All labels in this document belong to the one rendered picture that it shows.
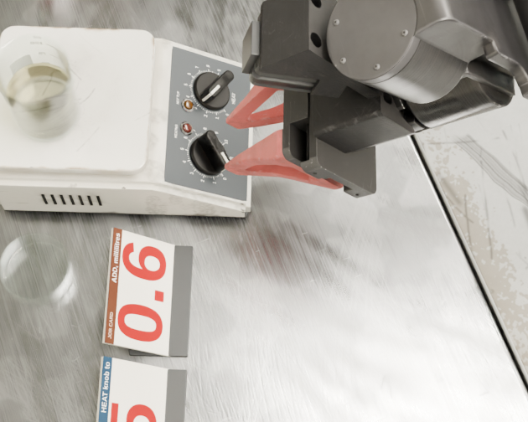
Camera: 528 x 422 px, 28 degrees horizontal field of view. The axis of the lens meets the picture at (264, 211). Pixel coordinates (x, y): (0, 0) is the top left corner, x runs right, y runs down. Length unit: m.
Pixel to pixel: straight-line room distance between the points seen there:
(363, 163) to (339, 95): 0.08
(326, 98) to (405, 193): 0.24
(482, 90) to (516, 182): 0.29
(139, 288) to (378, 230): 0.20
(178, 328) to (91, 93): 0.19
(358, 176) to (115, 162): 0.20
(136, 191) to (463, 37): 0.32
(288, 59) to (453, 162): 0.33
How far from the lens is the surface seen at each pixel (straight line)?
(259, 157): 0.68
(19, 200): 0.84
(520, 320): 0.86
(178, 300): 0.83
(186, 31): 0.93
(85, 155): 0.78
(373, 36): 0.56
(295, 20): 0.59
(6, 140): 0.80
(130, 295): 0.80
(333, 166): 0.65
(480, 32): 0.57
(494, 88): 0.63
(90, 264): 0.85
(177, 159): 0.81
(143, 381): 0.80
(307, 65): 0.59
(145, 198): 0.81
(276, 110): 0.74
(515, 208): 0.88
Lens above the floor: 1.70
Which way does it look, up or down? 69 degrees down
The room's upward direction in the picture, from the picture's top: 4 degrees clockwise
